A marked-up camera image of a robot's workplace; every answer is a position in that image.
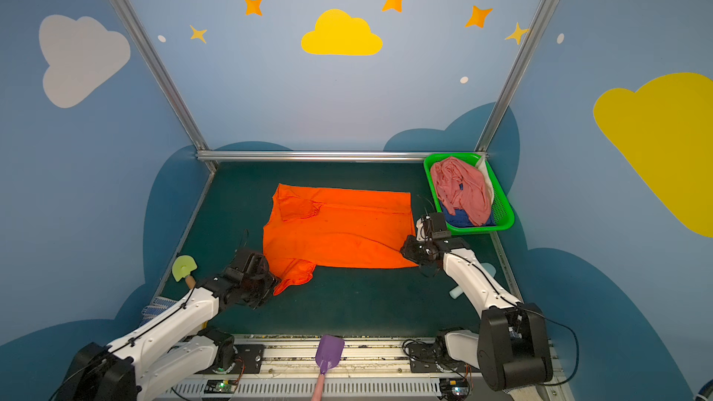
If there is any left upright aluminium post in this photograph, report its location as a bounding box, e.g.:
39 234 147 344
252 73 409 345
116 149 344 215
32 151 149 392
109 0 209 150

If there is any orange t shirt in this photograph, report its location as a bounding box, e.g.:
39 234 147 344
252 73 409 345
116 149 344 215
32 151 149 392
263 184 415 295

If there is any horizontal aluminium frame rail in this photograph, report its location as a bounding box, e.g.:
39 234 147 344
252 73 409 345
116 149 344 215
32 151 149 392
196 149 447 163

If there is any left blue dotted glove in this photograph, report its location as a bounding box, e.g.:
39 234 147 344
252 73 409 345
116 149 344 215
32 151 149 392
141 296 176 324

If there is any green circuit board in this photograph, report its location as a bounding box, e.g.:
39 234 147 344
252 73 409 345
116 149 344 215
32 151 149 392
438 379 471 401
204 380 239 395

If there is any right side aluminium rail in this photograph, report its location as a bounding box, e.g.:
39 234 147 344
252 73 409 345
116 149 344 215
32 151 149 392
489 232 523 300

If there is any purple toy shovel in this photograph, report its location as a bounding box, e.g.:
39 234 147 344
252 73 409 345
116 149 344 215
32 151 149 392
311 335 345 401

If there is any right upright aluminium post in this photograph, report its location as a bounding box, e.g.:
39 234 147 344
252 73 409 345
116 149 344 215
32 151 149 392
475 0 560 154

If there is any upright aluminium post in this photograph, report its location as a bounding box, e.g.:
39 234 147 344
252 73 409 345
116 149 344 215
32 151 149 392
475 0 560 154
109 0 209 150

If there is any light blue toy shovel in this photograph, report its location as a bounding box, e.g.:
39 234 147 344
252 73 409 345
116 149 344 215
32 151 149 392
445 260 499 302

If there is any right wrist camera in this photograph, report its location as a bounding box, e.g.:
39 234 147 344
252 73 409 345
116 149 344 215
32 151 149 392
416 213 451 241

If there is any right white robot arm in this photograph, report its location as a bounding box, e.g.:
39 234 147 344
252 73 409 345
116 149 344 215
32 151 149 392
400 236 553 392

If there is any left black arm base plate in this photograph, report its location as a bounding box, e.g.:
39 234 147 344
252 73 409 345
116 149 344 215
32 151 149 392
226 343 266 375

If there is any right green circuit board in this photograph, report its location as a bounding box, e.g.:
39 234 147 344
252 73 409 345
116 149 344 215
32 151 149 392
438 379 471 401

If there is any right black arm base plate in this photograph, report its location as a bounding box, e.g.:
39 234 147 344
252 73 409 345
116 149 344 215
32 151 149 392
401 338 451 373

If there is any left green circuit board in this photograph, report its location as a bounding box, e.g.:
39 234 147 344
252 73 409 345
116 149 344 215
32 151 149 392
204 380 239 395

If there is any pink t shirt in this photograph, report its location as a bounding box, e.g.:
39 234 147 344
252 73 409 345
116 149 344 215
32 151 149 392
428 157 493 228

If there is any green toy shovel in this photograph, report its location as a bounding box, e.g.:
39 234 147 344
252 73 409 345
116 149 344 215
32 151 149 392
171 255 198 290

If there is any blue t shirt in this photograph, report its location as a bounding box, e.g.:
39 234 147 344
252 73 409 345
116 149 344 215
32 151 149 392
443 209 496 228

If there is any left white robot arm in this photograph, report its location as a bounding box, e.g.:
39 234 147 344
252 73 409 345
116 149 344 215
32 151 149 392
51 249 280 400

